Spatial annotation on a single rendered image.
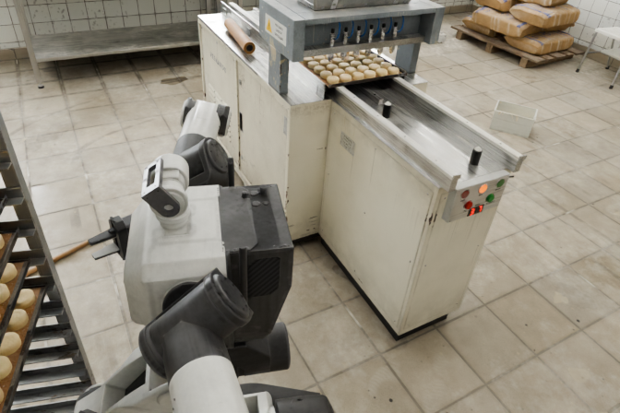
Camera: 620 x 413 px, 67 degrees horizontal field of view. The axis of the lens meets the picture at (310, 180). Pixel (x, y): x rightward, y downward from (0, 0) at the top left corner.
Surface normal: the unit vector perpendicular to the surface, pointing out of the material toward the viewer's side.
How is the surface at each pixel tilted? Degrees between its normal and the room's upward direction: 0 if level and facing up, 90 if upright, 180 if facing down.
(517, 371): 0
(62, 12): 90
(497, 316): 0
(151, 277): 41
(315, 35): 90
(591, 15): 90
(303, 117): 90
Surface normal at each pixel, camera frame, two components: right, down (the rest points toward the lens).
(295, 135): 0.47, 0.54
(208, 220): 0.07, -0.81
